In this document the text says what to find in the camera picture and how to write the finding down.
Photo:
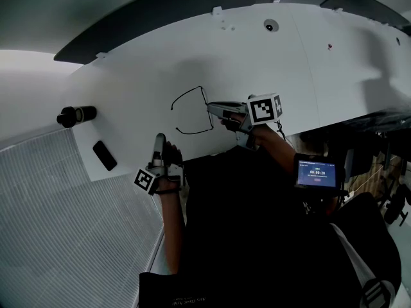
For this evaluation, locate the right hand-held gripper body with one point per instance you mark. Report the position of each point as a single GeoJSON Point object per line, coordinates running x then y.
{"type": "Point", "coordinates": [265, 109]}

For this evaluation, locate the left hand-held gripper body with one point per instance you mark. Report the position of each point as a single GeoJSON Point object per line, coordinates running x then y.
{"type": "Point", "coordinates": [147, 181]}

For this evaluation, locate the person's right forearm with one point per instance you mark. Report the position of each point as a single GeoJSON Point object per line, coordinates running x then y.
{"type": "Point", "coordinates": [276, 149]}

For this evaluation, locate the person's left forearm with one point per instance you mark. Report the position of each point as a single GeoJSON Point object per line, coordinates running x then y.
{"type": "Point", "coordinates": [171, 229]}

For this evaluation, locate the person's right hand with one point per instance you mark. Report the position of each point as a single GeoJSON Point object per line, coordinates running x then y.
{"type": "Point", "coordinates": [232, 122]}

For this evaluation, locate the person's left hand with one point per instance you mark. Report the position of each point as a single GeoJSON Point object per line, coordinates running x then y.
{"type": "Point", "coordinates": [174, 157]}

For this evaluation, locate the black wristband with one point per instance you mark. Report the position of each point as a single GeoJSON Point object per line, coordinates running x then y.
{"type": "Point", "coordinates": [167, 191]}

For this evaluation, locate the black smartphone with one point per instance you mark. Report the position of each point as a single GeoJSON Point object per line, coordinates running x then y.
{"type": "Point", "coordinates": [104, 156]}

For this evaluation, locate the small black display screen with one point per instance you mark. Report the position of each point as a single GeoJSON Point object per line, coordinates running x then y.
{"type": "Point", "coordinates": [318, 173]}

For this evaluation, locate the ribbed frosted glass panel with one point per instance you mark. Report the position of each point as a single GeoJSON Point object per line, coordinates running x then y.
{"type": "Point", "coordinates": [70, 229]}

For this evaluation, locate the dark grey desk divider panel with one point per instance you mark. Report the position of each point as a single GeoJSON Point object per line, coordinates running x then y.
{"type": "Point", "coordinates": [366, 6]}
{"type": "Point", "coordinates": [144, 24]}

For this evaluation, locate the person's black clothing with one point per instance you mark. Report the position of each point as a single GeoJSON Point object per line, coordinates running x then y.
{"type": "Point", "coordinates": [250, 236]}

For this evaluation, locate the black plastic sheet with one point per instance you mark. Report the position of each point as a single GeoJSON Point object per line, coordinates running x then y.
{"type": "Point", "coordinates": [385, 119]}

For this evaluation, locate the black office chair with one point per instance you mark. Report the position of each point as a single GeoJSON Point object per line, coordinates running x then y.
{"type": "Point", "coordinates": [394, 205]}

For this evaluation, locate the white divider bracket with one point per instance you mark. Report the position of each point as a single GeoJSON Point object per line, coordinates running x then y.
{"type": "Point", "coordinates": [101, 56]}
{"type": "Point", "coordinates": [337, 10]}
{"type": "Point", "coordinates": [216, 11]}

